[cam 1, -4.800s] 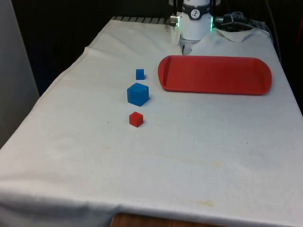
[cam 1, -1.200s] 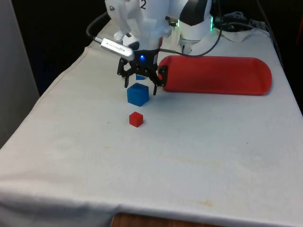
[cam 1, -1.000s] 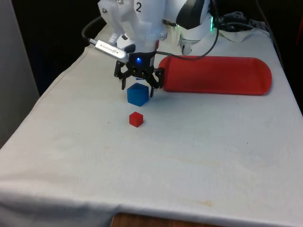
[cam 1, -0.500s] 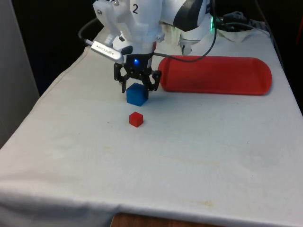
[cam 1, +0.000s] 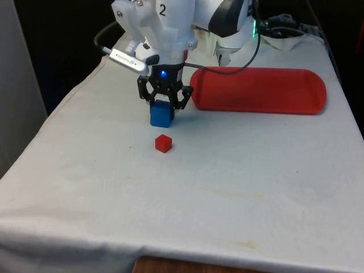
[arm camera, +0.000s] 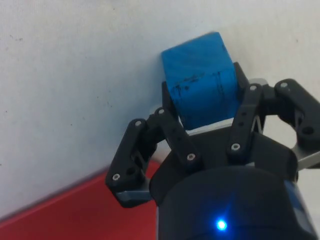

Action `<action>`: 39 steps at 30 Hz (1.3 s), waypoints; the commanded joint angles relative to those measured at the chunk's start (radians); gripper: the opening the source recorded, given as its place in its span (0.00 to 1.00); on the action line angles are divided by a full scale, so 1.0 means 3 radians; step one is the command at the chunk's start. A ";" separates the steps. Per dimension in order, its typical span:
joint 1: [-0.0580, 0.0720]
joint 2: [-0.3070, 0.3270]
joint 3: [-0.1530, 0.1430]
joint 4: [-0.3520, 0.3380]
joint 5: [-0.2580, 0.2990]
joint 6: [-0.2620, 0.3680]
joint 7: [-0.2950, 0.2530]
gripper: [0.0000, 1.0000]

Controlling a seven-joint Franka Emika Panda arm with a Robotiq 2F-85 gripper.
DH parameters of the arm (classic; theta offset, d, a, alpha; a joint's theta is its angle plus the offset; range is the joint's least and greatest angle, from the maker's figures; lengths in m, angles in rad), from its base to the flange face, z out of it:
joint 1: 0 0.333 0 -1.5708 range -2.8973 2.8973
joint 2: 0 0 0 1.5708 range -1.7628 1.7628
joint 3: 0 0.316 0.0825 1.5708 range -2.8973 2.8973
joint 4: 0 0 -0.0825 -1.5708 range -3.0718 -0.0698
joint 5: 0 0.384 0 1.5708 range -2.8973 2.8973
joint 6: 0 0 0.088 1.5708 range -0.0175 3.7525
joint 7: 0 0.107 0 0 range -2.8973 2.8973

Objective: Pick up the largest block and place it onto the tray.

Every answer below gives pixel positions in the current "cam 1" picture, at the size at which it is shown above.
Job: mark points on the red tray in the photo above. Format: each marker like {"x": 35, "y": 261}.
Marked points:
{"x": 257, "y": 89}

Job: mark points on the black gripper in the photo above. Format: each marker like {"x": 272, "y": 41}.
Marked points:
{"x": 166, "y": 74}

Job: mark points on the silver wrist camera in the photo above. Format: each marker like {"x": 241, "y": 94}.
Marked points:
{"x": 128, "y": 60}

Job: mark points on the large blue block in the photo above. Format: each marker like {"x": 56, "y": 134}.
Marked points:
{"x": 161, "y": 115}

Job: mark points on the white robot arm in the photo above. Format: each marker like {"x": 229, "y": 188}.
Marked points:
{"x": 170, "y": 25}

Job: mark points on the small red cube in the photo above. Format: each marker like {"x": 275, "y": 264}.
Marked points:
{"x": 164, "y": 143}

